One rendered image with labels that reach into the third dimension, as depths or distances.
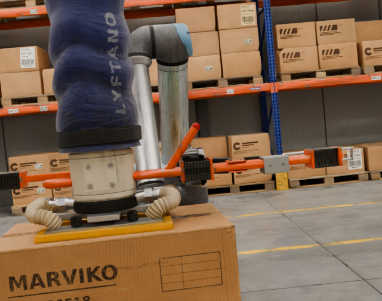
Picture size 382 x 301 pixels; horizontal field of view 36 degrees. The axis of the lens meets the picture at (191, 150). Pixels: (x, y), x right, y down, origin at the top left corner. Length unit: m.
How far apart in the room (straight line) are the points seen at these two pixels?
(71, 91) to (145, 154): 0.48
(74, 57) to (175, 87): 0.70
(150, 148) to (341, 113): 8.65
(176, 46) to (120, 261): 0.88
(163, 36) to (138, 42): 0.09
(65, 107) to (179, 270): 0.49
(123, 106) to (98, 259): 0.38
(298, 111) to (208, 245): 8.84
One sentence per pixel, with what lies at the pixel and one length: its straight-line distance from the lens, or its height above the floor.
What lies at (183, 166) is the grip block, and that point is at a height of 1.09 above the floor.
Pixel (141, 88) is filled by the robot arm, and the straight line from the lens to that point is 1.96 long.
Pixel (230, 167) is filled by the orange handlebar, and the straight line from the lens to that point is 1.55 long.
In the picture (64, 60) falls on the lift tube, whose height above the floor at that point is 1.39.
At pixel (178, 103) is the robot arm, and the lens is 2.13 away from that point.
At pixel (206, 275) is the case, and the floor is 0.83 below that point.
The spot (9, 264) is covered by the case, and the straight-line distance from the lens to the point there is 1.45.
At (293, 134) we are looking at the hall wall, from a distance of 10.20.
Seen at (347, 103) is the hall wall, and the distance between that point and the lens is 10.44.
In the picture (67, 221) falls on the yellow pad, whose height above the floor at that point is 0.96.
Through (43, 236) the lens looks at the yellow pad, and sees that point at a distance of 1.46.
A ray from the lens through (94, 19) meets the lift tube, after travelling 1.48.
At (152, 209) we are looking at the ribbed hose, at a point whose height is 0.99.
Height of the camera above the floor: 1.22
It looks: 3 degrees down
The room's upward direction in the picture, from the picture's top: 5 degrees counter-clockwise
